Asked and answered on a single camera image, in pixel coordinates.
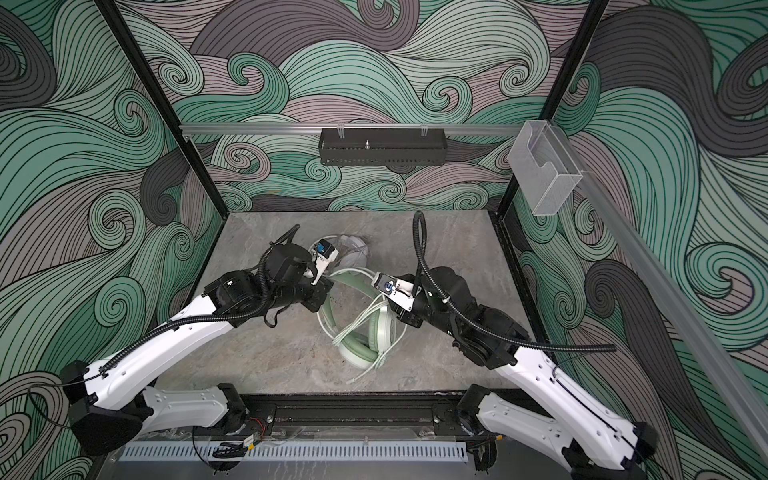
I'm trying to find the green over-ear headphones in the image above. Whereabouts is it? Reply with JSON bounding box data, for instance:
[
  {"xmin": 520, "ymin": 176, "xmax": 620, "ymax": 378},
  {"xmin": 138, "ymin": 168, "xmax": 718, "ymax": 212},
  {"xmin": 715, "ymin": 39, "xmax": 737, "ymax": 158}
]
[{"xmin": 317, "ymin": 268, "xmax": 408, "ymax": 378}]

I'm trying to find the white over-ear headphones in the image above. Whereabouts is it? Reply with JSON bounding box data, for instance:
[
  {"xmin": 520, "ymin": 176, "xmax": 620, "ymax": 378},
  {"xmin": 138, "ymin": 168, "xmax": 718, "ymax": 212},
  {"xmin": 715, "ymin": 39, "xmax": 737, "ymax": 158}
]
[{"xmin": 310, "ymin": 234, "xmax": 370, "ymax": 272}]

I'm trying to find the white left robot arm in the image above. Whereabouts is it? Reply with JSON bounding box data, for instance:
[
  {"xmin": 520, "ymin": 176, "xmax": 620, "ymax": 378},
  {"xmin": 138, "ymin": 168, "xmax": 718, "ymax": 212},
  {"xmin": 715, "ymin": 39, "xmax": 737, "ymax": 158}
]
[{"xmin": 60, "ymin": 240, "xmax": 338, "ymax": 456}]

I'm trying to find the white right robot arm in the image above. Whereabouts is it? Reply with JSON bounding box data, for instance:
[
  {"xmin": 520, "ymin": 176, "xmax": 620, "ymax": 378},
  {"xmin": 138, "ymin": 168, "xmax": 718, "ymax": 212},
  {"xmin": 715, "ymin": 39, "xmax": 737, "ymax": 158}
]
[{"xmin": 372, "ymin": 267, "xmax": 658, "ymax": 479}]

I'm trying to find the black perforated metal tray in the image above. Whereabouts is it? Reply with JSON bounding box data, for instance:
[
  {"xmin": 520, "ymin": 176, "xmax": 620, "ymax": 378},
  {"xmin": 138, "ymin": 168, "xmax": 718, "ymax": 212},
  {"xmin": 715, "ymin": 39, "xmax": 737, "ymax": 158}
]
[{"xmin": 318, "ymin": 129, "xmax": 448, "ymax": 168}]

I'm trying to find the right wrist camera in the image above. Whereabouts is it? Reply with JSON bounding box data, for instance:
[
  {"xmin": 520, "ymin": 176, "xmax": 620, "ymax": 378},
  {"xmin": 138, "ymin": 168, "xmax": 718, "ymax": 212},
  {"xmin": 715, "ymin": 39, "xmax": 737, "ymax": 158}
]
[{"xmin": 371, "ymin": 272, "xmax": 415, "ymax": 312}]

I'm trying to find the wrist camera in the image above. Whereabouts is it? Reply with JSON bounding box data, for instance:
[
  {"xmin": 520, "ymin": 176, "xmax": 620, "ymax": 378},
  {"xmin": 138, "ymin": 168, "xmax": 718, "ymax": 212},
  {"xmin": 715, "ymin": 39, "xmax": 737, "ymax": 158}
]
[
  {"xmin": 371, "ymin": 272, "xmax": 415, "ymax": 312},
  {"xmin": 312, "ymin": 238, "xmax": 338, "ymax": 285}
]

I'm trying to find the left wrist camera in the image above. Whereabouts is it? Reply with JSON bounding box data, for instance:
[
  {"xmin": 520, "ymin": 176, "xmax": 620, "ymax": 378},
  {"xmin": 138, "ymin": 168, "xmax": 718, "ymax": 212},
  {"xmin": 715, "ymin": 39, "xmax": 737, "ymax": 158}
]
[{"xmin": 312, "ymin": 238, "xmax": 338, "ymax": 285}]

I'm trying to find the black corrugated hose right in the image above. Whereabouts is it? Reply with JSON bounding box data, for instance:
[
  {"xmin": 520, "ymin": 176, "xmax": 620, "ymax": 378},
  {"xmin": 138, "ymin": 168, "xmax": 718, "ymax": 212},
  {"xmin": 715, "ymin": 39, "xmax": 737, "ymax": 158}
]
[{"xmin": 411, "ymin": 209, "xmax": 618, "ymax": 354}]

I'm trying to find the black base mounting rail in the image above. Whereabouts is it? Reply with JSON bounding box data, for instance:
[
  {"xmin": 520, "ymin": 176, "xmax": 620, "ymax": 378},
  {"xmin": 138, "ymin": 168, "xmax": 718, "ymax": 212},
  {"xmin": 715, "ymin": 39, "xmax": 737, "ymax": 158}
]
[{"xmin": 119, "ymin": 392, "xmax": 577, "ymax": 436}]

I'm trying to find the clear plastic wall holder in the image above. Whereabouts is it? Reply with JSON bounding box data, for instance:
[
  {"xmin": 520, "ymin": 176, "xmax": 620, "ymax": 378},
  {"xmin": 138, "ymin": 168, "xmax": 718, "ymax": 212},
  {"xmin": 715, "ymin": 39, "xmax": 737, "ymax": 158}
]
[{"xmin": 507, "ymin": 120, "xmax": 583, "ymax": 216}]

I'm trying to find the black corner frame post left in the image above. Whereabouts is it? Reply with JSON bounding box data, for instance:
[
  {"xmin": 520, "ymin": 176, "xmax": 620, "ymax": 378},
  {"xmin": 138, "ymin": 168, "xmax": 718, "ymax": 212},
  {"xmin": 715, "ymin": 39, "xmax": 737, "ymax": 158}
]
[{"xmin": 94, "ymin": 0, "xmax": 229, "ymax": 221}]

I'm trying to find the black corner frame post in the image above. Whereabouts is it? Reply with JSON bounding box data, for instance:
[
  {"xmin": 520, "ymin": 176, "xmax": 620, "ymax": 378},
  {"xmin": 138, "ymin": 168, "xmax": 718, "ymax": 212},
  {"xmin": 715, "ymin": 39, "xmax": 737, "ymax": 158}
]
[
  {"xmin": 94, "ymin": 0, "xmax": 229, "ymax": 221},
  {"xmin": 497, "ymin": 1, "xmax": 608, "ymax": 221}
]

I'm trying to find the white slotted cable duct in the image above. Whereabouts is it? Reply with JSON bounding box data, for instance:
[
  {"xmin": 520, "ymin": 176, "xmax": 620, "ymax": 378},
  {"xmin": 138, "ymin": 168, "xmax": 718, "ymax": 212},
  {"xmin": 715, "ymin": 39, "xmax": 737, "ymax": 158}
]
[{"xmin": 119, "ymin": 440, "xmax": 469, "ymax": 463}]

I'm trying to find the aluminium rail right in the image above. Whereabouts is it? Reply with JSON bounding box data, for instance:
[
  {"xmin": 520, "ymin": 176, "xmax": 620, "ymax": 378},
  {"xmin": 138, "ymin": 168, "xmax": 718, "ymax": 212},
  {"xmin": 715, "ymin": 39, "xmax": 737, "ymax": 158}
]
[{"xmin": 551, "ymin": 128, "xmax": 768, "ymax": 469}]

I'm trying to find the black corner frame post right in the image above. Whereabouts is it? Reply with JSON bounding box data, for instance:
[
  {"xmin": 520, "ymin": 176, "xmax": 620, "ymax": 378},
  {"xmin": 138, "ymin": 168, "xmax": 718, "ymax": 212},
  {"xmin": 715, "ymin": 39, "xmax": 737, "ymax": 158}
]
[{"xmin": 497, "ymin": 1, "xmax": 608, "ymax": 221}]

